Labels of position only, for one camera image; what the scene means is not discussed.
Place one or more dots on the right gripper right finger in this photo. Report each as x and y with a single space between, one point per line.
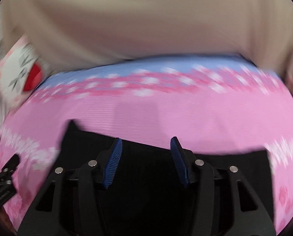
225 202

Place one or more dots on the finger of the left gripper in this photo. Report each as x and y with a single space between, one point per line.
10 167

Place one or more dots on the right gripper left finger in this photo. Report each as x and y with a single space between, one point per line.
70 200

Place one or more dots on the black pants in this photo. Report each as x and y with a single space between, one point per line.
146 196

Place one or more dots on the person's left hand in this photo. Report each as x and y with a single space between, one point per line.
1 221

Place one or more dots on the white cartoon face pillow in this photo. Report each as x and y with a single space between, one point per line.
22 70

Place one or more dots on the pink rose bedsheet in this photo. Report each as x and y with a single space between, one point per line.
213 105

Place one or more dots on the large beige pillow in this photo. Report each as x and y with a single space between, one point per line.
79 34

